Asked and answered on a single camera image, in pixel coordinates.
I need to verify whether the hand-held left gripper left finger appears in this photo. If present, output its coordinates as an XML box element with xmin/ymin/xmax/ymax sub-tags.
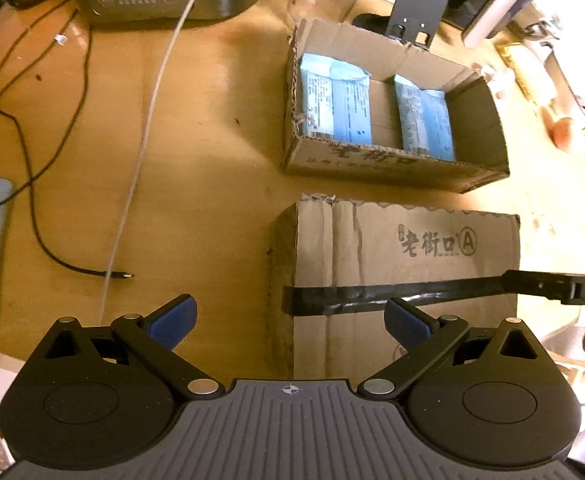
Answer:
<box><xmin>42</xmin><ymin>293</ymin><xmax>224</xmax><ymax>401</ymax></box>

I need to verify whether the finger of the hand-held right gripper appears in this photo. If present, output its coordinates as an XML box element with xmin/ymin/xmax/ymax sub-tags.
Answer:
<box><xmin>499</xmin><ymin>269</ymin><xmax>575</xmax><ymax>306</ymax></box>

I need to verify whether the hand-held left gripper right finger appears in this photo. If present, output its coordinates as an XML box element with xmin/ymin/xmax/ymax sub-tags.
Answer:
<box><xmin>358</xmin><ymin>298</ymin><xmax>540</xmax><ymax>401</ymax></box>

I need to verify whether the blue tissue packet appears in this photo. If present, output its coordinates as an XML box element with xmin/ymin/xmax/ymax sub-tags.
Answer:
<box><xmin>393</xmin><ymin>74</ymin><xmax>455</xmax><ymax>161</ymax></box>
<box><xmin>298</xmin><ymin>53</ymin><xmax>374</xmax><ymax>145</ymax></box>

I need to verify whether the wooden desktop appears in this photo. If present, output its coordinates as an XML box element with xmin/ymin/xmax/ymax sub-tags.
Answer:
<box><xmin>0</xmin><ymin>0</ymin><xmax>585</xmax><ymax>376</ymax></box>

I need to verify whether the cardboard box with black tape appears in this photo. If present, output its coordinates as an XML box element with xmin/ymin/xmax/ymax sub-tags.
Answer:
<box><xmin>267</xmin><ymin>192</ymin><xmax>521</xmax><ymax>381</ymax></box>

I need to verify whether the red apple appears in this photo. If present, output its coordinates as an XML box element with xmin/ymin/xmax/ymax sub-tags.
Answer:
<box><xmin>552</xmin><ymin>116</ymin><xmax>580</xmax><ymax>151</ymax></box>

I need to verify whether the yellow wet wipes pack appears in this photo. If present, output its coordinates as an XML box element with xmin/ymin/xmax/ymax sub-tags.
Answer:
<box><xmin>497</xmin><ymin>40</ymin><xmax>558</xmax><ymax>103</ymax></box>

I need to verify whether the black air fryer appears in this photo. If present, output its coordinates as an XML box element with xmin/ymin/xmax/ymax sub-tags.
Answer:
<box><xmin>442</xmin><ymin>0</ymin><xmax>570</xmax><ymax>50</ymax></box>

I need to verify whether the black cable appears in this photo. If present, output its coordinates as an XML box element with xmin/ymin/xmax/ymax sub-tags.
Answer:
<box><xmin>0</xmin><ymin>0</ymin><xmax>136</xmax><ymax>281</ymax></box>

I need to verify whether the white cable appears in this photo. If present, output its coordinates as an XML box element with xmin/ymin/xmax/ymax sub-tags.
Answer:
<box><xmin>100</xmin><ymin>0</ymin><xmax>228</xmax><ymax>313</ymax></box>

